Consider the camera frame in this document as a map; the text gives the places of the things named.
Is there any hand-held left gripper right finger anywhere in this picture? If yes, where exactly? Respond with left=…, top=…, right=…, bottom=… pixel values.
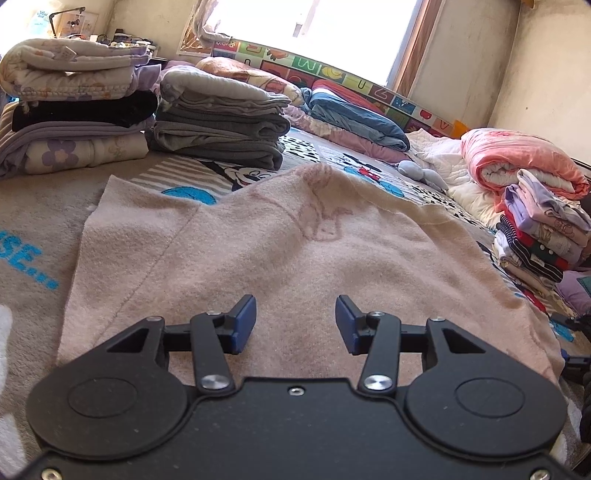
left=335, top=294, right=486, bottom=396

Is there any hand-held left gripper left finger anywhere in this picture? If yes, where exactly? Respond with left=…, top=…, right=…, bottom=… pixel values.
left=106, top=294, right=257, bottom=396

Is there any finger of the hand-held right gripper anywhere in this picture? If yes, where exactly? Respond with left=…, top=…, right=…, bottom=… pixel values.
left=560, top=353, right=591, bottom=385
left=549, top=313, right=591, bottom=334

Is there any stack of folded clothes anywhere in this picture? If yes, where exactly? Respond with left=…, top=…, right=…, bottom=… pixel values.
left=490, top=168, right=588, bottom=298

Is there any grey plush toy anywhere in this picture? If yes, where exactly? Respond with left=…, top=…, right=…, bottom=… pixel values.
left=397, top=159, right=450, bottom=191

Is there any coral pink rolled quilt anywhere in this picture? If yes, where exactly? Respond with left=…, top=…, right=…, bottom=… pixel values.
left=461, top=128, right=591, bottom=209

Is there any dark grey folded garment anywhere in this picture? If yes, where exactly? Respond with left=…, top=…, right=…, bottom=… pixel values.
left=147, top=108, right=291, bottom=172

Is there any white quilt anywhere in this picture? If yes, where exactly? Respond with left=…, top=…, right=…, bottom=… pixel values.
left=407, top=128, right=502, bottom=228

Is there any blue folded blanket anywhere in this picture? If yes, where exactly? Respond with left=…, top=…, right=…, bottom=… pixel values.
left=306, top=88, right=411, bottom=152

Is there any red folded blanket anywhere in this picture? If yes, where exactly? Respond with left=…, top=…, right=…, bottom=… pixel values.
left=311, top=78, right=394, bottom=116

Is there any light grey folded garment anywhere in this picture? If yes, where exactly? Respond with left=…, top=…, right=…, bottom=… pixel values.
left=159, top=68, right=291, bottom=117

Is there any cartoon mouse printed bed sheet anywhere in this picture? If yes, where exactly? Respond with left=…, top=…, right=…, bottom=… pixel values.
left=0, top=124, right=591, bottom=467

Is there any purple flower print quilt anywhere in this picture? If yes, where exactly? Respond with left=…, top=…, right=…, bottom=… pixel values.
left=23, top=133, right=149, bottom=175

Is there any orange floral pillow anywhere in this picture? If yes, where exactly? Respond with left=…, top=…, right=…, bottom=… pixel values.
left=195, top=56, right=304, bottom=106

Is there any colourful alphabet foam mat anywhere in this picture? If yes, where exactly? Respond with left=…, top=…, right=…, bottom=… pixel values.
left=211, top=39, right=468, bottom=140

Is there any purple folded blanket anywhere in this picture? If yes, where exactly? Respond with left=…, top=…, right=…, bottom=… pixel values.
left=0, top=104, right=155, bottom=178

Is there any black folded blanket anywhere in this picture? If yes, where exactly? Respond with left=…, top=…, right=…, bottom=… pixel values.
left=11, top=90, right=159, bottom=131

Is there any window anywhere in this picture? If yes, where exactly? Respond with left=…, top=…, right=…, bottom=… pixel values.
left=222, top=0, right=428, bottom=86

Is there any brown curtain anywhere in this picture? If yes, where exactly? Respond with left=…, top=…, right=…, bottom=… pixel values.
left=396, top=0, right=445, bottom=99

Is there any cluttered dark desk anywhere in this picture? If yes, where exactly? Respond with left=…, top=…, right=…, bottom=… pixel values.
left=90, top=30, right=162, bottom=60

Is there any sheer patterned curtain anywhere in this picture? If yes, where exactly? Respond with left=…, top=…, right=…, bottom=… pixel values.
left=191, top=0, right=234, bottom=52

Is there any pale floral folded quilt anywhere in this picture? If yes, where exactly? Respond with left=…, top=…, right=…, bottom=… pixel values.
left=0, top=37, right=153, bottom=102

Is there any black desk lamp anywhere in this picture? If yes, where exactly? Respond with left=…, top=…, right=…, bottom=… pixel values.
left=47, top=6, right=87, bottom=38

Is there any light blue poster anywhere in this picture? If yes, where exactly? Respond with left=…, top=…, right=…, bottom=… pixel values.
left=27, top=8, right=57, bottom=38

